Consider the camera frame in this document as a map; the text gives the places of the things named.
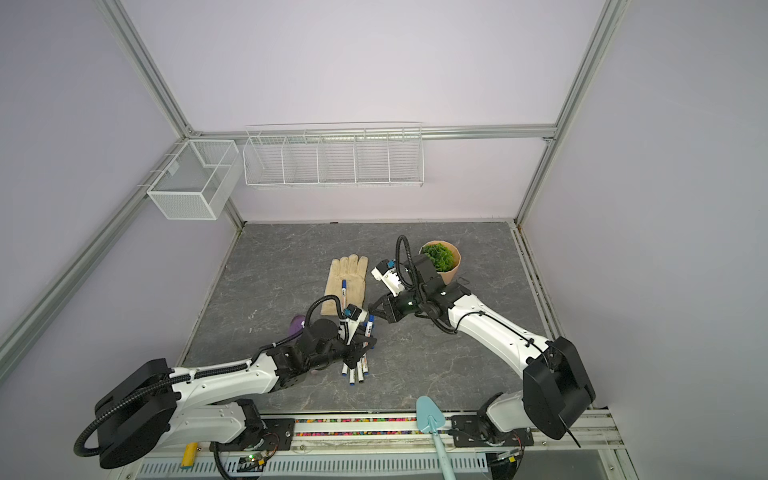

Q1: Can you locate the light blue shovel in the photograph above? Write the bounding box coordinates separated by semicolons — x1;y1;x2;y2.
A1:
416;396;456;480

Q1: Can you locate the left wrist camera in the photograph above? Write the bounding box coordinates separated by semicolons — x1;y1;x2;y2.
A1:
340;304;367;339

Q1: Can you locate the tan pot with green plant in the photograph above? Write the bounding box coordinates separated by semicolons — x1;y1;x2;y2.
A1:
419;240;462;285

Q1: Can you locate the white mesh box basket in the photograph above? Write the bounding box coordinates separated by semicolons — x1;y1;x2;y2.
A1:
148;139;244;221

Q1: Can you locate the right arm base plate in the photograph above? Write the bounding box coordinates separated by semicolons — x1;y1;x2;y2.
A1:
448;413;534;448

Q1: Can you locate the white wire shelf basket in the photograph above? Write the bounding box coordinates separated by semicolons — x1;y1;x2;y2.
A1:
243;122;425;188

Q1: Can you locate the yellow handled tool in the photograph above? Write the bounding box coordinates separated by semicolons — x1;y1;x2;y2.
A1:
180;443;198;470

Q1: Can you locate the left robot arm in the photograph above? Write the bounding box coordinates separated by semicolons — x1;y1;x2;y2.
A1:
73;318;377;469

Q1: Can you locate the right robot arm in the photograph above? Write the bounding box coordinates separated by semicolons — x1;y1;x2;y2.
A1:
369;254;596;444

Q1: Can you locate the beige fabric glove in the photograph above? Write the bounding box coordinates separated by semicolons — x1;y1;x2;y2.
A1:
324;254;369;308

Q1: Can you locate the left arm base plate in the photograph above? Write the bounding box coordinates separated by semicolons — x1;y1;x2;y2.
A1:
218;418;296;453

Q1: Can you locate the white marker pen one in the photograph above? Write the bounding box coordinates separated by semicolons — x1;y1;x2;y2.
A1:
341;279;348;310

